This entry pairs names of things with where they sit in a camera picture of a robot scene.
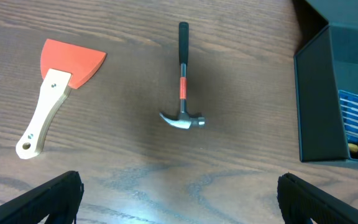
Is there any orange scraper wooden handle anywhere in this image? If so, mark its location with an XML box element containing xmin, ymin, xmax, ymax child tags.
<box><xmin>16</xmin><ymin>39</ymin><xmax>107</xmax><ymax>159</ymax></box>

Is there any black open gift box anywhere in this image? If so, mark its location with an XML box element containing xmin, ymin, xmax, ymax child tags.
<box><xmin>292</xmin><ymin>0</ymin><xmax>358</xmax><ymax>162</ymax></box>

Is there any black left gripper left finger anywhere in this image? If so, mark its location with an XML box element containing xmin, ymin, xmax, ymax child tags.
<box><xmin>0</xmin><ymin>170</ymin><xmax>84</xmax><ymax>224</ymax></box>

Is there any small claw hammer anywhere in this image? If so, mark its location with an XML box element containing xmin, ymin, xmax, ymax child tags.
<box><xmin>159</xmin><ymin>22</ymin><xmax>206</xmax><ymax>129</ymax></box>

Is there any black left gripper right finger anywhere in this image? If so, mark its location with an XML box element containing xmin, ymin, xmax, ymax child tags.
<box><xmin>277</xmin><ymin>173</ymin><xmax>358</xmax><ymax>224</ymax></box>

